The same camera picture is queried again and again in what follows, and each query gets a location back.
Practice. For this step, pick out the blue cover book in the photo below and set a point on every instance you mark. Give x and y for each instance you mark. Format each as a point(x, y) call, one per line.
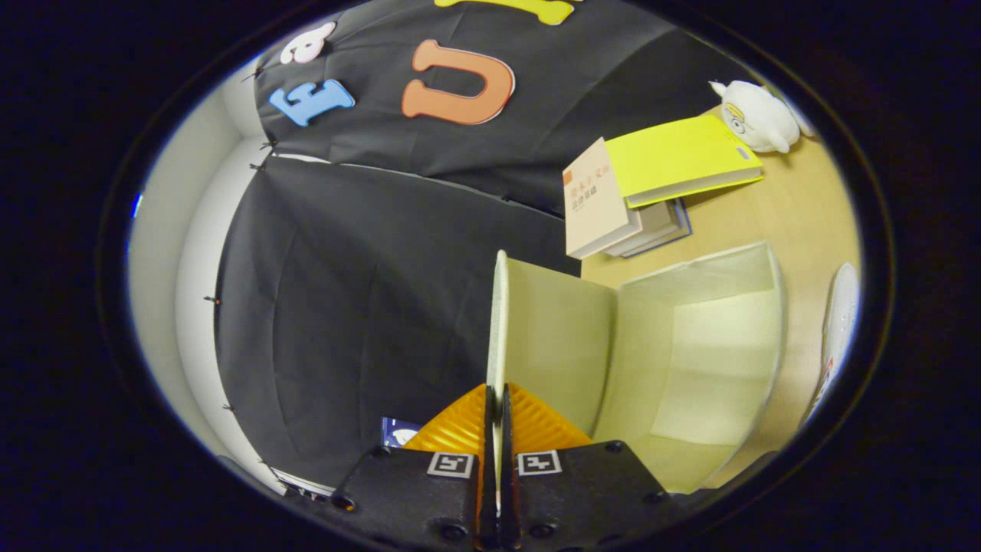
point(661, 226)

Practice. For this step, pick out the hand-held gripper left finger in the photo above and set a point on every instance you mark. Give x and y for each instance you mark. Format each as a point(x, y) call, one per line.
point(429, 494)

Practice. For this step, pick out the yellow book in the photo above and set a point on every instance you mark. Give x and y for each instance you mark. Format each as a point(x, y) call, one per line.
point(674, 157)

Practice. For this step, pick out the white canvas shoe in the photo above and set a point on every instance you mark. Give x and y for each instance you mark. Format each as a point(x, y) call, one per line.
point(839, 322)

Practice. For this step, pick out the beige book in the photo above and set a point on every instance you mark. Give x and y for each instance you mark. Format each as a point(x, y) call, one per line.
point(594, 207)

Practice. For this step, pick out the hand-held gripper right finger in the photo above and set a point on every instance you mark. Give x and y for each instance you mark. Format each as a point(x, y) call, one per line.
point(582, 491)

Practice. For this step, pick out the white plush toy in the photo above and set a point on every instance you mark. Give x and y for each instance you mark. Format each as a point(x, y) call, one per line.
point(759, 119)

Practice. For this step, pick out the beige fabric storage box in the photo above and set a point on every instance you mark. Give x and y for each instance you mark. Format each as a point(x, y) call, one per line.
point(690, 360)

